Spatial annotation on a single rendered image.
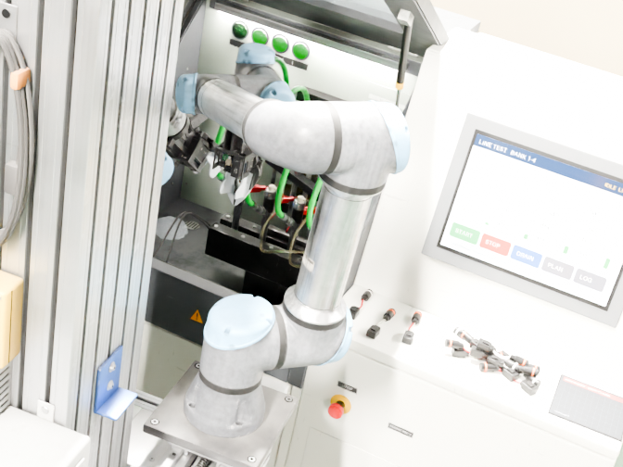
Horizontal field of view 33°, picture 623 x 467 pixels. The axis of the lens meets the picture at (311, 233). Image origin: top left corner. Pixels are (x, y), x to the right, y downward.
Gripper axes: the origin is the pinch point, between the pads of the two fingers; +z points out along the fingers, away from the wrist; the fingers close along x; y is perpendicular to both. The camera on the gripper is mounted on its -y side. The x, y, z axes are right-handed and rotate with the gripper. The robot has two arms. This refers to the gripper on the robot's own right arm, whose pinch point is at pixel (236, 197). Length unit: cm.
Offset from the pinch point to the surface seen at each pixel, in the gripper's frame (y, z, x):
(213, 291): -3.5, 28.0, -3.6
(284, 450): -3, 63, 22
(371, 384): -3, 34, 39
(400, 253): -27.6, 14.1, 31.9
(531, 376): -14, 23, 71
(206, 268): -28, 40, -18
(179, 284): -2.9, 29.7, -12.3
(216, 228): -24.8, 25.0, -15.2
